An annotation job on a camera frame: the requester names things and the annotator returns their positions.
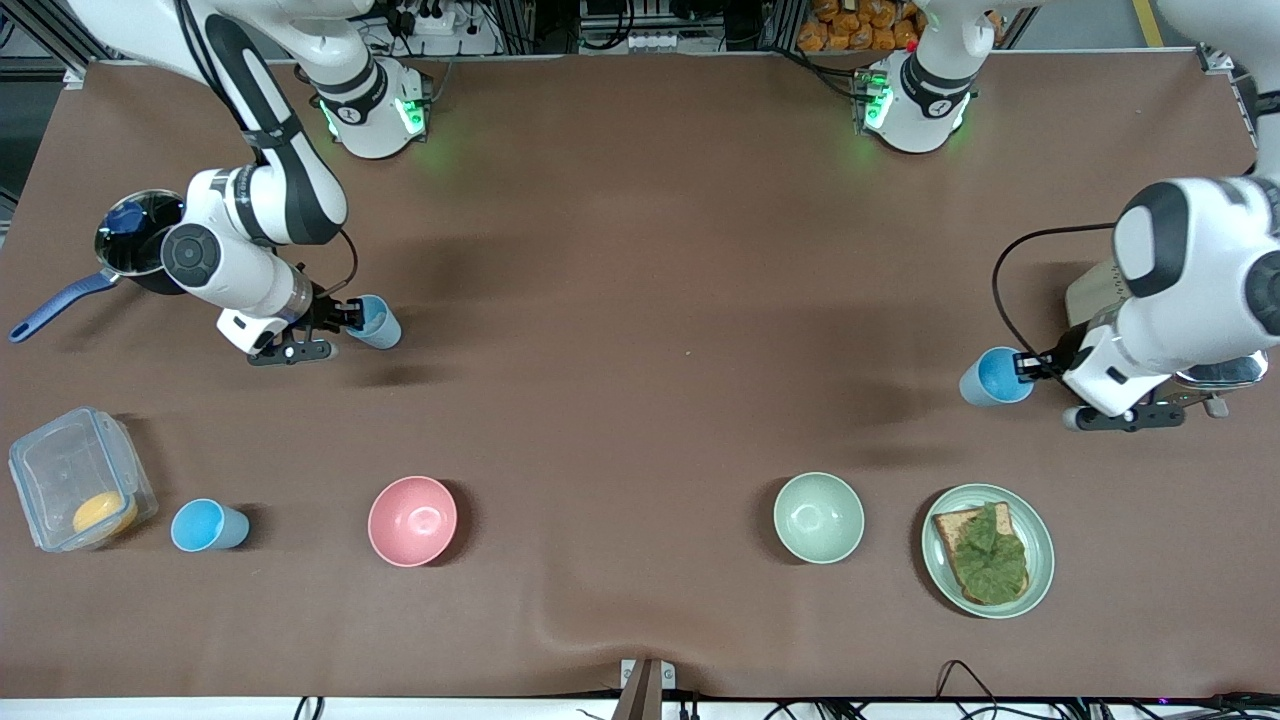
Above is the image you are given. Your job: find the blue plastic cup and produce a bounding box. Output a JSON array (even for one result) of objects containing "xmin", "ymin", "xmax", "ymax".
[
  {"xmin": 959, "ymin": 346, "xmax": 1036, "ymax": 408},
  {"xmin": 170, "ymin": 498, "xmax": 251, "ymax": 553},
  {"xmin": 345, "ymin": 294, "xmax": 403, "ymax": 350}
]

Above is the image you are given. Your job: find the beige chrome toaster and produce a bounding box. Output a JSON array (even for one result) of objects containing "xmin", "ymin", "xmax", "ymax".
[{"xmin": 1065, "ymin": 262, "xmax": 1271, "ymax": 419}]

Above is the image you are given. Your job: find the toast slice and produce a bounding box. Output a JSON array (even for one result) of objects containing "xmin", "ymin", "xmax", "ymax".
[{"xmin": 932, "ymin": 502, "xmax": 1031, "ymax": 606}]

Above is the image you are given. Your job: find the pale green plate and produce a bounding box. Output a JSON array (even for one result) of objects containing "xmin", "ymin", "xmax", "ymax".
[{"xmin": 921, "ymin": 484, "xmax": 1056, "ymax": 620}]

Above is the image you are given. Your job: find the green lettuce leaf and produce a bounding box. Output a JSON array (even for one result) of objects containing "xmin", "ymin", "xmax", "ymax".
[{"xmin": 948, "ymin": 503, "xmax": 1030, "ymax": 606}]

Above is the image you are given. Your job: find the pink bowl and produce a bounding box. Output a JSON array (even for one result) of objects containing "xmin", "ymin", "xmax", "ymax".
[{"xmin": 367, "ymin": 475, "xmax": 459, "ymax": 568}]

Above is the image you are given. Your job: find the clear plastic food container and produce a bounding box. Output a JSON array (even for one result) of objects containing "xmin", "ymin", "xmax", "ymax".
[{"xmin": 8, "ymin": 406, "xmax": 159, "ymax": 553}]

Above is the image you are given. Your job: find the yellow round food piece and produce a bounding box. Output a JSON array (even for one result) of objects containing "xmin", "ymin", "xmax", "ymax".
[{"xmin": 72, "ymin": 490, "xmax": 139, "ymax": 539}]

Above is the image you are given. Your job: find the pale green bowl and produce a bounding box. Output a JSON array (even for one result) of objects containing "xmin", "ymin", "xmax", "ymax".
[{"xmin": 773, "ymin": 472, "xmax": 866, "ymax": 565}]

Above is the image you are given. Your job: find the brown table cover mat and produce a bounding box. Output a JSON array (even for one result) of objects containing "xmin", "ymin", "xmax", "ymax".
[{"xmin": 0, "ymin": 55, "xmax": 1280, "ymax": 701}]

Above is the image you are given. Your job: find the white power strip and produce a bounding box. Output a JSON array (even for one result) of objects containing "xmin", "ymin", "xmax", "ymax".
[{"xmin": 385, "ymin": 0, "xmax": 463, "ymax": 37}]

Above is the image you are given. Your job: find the orange snack bag pile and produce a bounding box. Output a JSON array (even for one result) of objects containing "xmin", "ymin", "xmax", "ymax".
[{"xmin": 797, "ymin": 0, "xmax": 921, "ymax": 53}]

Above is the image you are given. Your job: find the white electronics box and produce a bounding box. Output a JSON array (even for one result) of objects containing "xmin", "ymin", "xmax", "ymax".
[{"xmin": 578, "ymin": 22, "xmax": 681, "ymax": 54}]

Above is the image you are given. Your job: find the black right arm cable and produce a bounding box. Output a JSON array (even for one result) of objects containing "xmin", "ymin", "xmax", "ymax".
[{"xmin": 300, "ymin": 228, "xmax": 359, "ymax": 301}]

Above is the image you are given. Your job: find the black saucepan with blue handle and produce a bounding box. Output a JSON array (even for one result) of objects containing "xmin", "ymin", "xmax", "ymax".
[{"xmin": 8, "ymin": 188, "xmax": 193, "ymax": 344}]

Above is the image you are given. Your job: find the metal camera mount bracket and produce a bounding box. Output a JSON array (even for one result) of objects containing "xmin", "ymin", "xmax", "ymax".
[{"xmin": 612, "ymin": 658, "xmax": 677, "ymax": 720}]

